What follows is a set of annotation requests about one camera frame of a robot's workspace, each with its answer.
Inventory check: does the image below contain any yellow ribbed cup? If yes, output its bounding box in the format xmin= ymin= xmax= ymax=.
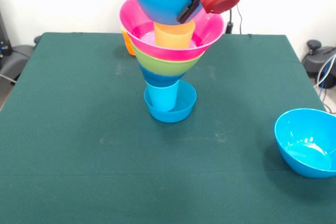
xmin=153 ymin=20 xmax=196 ymax=49

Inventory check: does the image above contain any dark green table cloth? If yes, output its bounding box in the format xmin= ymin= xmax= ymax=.
xmin=0 ymin=32 xmax=336 ymax=224

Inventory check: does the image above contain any large pink bowl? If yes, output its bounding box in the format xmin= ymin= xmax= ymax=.
xmin=119 ymin=0 xmax=226 ymax=61

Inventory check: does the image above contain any blue cable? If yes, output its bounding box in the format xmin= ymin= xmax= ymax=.
xmin=317 ymin=58 xmax=336 ymax=90

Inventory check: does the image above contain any small ribbed blue bowl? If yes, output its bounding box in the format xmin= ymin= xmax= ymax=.
xmin=143 ymin=80 xmax=197 ymax=123

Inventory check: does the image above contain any orange cup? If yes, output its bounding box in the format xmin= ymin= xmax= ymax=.
xmin=120 ymin=26 xmax=137 ymax=57

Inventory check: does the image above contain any black equipment base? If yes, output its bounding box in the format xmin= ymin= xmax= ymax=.
xmin=0 ymin=11 xmax=41 ymax=86
xmin=301 ymin=39 xmax=336 ymax=78

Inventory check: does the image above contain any lime green bowl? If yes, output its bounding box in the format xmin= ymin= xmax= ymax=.
xmin=131 ymin=42 xmax=205 ymax=76

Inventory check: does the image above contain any small dark blue bowl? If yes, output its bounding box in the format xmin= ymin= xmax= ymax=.
xmin=138 ymin=61 xmax=187 ymax=88

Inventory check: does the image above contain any black wall cable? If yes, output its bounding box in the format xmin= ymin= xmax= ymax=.
xmin=237 ymin=5 xmax=253 ymax=37

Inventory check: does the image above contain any light blue cup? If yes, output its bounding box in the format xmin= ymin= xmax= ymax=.
xmin=145 ymin=80 xmax=181 ymax=112

